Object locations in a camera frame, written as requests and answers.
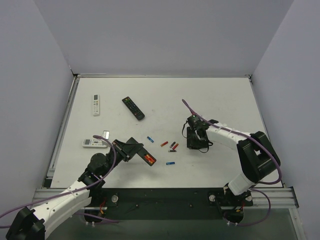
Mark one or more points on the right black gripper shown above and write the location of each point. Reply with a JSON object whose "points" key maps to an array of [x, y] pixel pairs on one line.
{"points": [[195, 135]]}

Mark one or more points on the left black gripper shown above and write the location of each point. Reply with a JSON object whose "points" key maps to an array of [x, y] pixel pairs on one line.
{"points": [[133, 147]]}

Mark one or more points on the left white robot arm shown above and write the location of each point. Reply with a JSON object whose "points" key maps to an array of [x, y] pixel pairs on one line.
{"points": [[38, 222]]}

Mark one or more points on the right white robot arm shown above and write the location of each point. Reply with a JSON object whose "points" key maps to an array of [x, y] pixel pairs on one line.
{"points": [[257, 156]]}

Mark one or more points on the white remote lying sideways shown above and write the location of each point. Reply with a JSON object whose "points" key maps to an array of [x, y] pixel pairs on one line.
{"points": [[93, 143]]}

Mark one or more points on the black TV remote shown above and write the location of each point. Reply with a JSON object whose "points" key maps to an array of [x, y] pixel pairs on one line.
{"points": [[137, 113]]}

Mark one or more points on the white air conditioner remote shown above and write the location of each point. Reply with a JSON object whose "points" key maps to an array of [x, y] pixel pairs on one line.
{"points": [[96, 105]]}

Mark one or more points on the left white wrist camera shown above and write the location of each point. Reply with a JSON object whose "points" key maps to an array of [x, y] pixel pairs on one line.
{"points": [[105, 134]]}

